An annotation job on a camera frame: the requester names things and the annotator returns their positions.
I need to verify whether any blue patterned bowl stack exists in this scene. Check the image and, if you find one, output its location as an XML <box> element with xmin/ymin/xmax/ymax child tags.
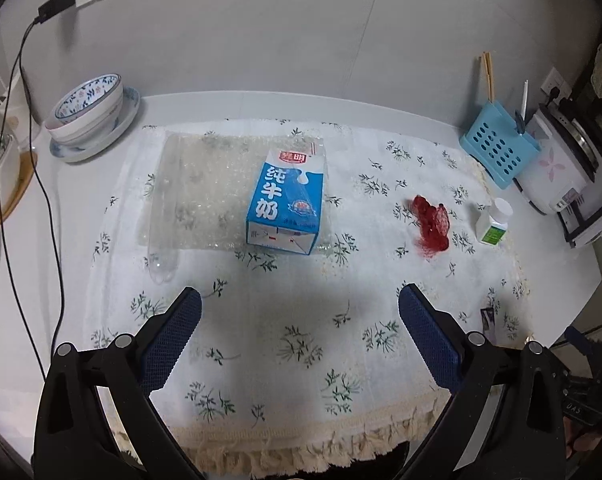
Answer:
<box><xmin>48</xmin><ymin>87</ymin><xmax>142</xmax><ymax>163</ymax></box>

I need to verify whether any black power adapter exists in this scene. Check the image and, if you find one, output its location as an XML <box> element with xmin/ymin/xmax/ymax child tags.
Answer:
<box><xmin>37</xmin><ymin>0</ymin><xmax>76</xmax><ymax>23</ymax></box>

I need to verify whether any black power cable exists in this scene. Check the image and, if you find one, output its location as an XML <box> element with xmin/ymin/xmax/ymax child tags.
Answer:
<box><xmin>0</xmin><ymin>15</ymin><xmax>67</xmax><ymax>391</ymax></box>

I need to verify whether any blue milk carton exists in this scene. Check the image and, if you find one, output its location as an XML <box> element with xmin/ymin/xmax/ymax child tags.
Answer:
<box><xmin>244</xmin><ymin>149</ymin><xmax>328</xmax><ymax>257</ymax></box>

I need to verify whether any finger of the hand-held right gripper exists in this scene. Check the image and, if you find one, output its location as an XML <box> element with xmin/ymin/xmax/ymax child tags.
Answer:
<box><xmin>565</xmin><ymin>326</ymin><xmax>600</xmax><ymax>347</ymax></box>

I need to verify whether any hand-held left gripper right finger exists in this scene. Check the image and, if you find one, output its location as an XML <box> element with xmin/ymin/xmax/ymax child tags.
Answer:
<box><xmin>398</xmin><ymin>283</ymin><xmax>566</xmax><ymax>480</ymax></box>

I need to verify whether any white toaster oven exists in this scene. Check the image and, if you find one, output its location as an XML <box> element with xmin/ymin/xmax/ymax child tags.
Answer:
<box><xmin>556</xmin><ymin>175</ymin><xmax>602</xmax><ymax>250</ymax></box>

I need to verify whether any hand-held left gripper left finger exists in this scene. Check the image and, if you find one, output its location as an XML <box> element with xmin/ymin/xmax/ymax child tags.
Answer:
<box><xmin>34</xmin><ymin>286</ymin><xmax>204</xmax><ymax>480</ymax></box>

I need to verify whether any blue plastic utensil basket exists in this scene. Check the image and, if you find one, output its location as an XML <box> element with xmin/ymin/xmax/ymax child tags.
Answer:
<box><xmin>459</xmin><ymin>101</ymin><xmax>540</xmax><ymax>191</ymax></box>

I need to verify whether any white rice cooker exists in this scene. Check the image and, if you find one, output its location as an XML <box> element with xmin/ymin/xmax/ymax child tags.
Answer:
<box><xmin>512</xmin><ymin>105</ymin><xmax>599</xmax><ymax>216</ymax></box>

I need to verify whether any white paper cup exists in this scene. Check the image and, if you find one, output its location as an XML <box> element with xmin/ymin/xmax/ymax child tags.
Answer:
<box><xmin>0</xmin><ymin>92</ymin><xmax>21</xmax><ymax>130</ymax></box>

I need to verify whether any white pill bottle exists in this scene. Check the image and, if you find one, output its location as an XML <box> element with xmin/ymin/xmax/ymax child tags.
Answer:
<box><xmin>476</xmin><ymin>198</ymin><xmax>512</xmax><ymax>247</ymax></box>

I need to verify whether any white bowl with blue trim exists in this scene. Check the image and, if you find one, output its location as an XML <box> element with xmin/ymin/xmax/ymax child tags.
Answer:
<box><xmin>45</xmin><ymin>95</ymin><xmax>125</xmax><ymax>144</ymax></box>

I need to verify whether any blue floral ceramic bowl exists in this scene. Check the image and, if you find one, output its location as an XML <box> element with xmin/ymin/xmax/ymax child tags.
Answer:
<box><xmin>55</xmin><ymin>74</ymin><xmax>123</xmax><ymax>123</ymax></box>

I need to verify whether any red mesh net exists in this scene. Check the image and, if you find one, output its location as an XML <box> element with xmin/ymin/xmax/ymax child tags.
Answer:
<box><xmin>408</xmin><ymin>195</ymin><xmax>452</xmax><ymax>261</ymax></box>

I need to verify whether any floral fringed tablecloth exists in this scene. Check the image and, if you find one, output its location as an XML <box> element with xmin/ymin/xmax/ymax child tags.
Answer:
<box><xmin>88</xmin><ymin>117</ymin><xmax>536</xmax><ymax>473</ymax></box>

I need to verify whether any clear bubble wrap sheet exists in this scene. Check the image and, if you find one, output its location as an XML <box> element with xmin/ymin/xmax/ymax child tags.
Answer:
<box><xmin>144</xmin><ymin>130</ymin><xmax>332</xmax><ymax>283</ymax></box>

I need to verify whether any white wall socket with plug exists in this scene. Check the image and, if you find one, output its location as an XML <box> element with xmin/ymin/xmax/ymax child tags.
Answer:
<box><xmin>541</xmin><ymin>67</ymin><xmax>572</xmax><ymax>106</ymax></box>

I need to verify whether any person's right hand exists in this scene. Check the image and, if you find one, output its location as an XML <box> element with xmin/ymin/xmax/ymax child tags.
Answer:
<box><xmin>566</xmin><ymin>417</ymin><xmax>602</xmax><ymax>456</ymax></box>

